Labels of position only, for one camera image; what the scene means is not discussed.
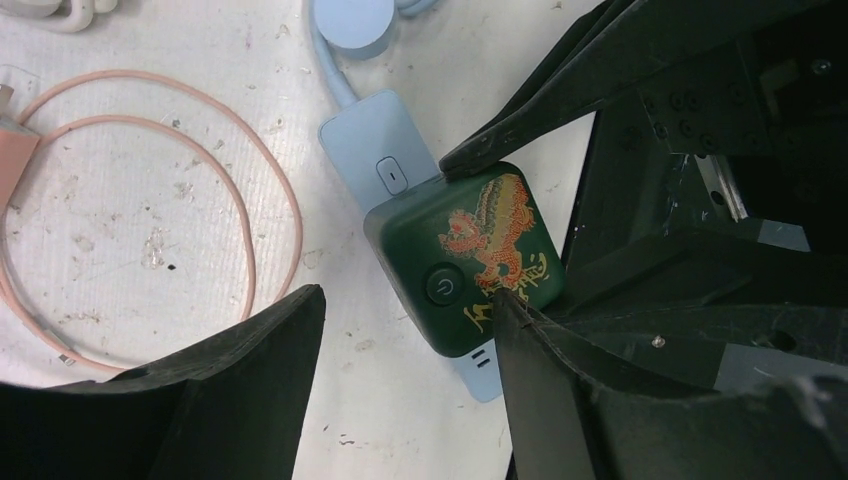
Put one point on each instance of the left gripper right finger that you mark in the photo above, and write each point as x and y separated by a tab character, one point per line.
577	411

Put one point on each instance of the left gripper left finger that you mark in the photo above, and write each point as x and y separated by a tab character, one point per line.
231	406

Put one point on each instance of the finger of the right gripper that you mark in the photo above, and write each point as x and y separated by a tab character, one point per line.
613	47

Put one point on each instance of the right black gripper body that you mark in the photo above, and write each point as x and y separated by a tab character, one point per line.
723	177

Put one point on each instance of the dark green cube adapter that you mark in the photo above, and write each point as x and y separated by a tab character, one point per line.
448	246

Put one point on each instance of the light blue power strip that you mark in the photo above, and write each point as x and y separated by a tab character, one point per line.
380	154

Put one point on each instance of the pink charger plug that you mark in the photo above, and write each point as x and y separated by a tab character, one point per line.
18	145

